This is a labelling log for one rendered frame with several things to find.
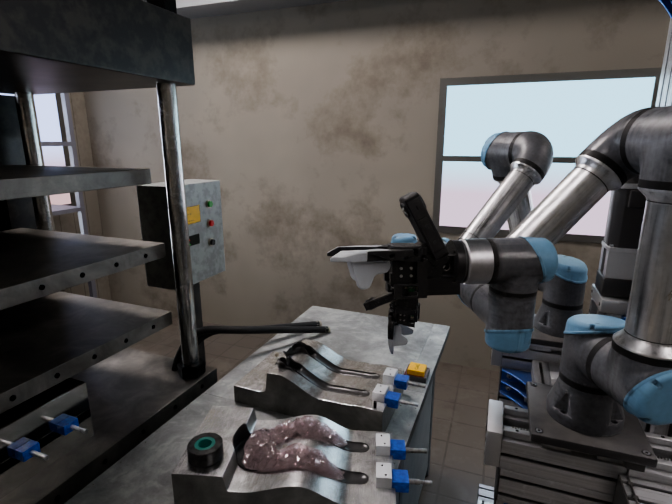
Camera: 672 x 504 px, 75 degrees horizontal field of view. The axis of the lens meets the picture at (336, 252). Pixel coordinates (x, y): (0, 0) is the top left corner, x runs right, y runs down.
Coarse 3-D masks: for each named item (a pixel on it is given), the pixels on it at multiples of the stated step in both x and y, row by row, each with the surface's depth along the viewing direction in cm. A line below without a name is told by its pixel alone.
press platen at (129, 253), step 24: (0, 240) 153; (24, 240) 153; (48, 240) 153; (72, 240) 153; (96, 240) 153; (120, 240) 153; (0, 264) 123; (24, 264) 123; (48, 264) 123; (72, 264) 123; (96, 264) 126; (120, 264) 133; (0, 288) 103; (24, 288) 107; (48, 288) 113
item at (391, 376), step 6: (384, 372) 138; (390, 372) 138; (396, 372) 139; (384, 378) 137; (390, 378) 136; (396, 378) 137; (402, 378) 137; (408, 378) 138; (396, 384) 137; (402, 384) 136; (408, 384) 137; (414, 384) 136; (420, 384) 135
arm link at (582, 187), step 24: (624, 120) 77; (600, 144) 80; (576, 168) 82; (600, 168) 79; (624, 168) 78; (552, 192) 83; (576, 192) 80; (600, 192) 80; (528, 216) 84; (552, 216) 81; (576, 216) 81; (552, 240) 82
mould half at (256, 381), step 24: (264, 360) 158; (312, 360) 145; (336, 360) 151; (240, 384) 142; (264, 384) 142; (288, 384) 133; (312, 384) 135; (336, 384) 138; (360, 384) 137; (384, 384) 136; (264, 408) 139; (288, 408) 135; (312, 408) 132; (336, 408) 128; (360, 408) 125; (384, 408) 124
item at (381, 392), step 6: (378, 384) 131; (378, 390) 128; (384, 390) 128; (372, 396) 128; (378, 396) 127; (384, 396) 127; (390, 396) 127; (396, 396) 127; (384, 402) 127; (390, 402) 126; (396, 402) 126; (402, 402) 127; (408, 402) 126; (414, 402) 126; (396, 408) 126
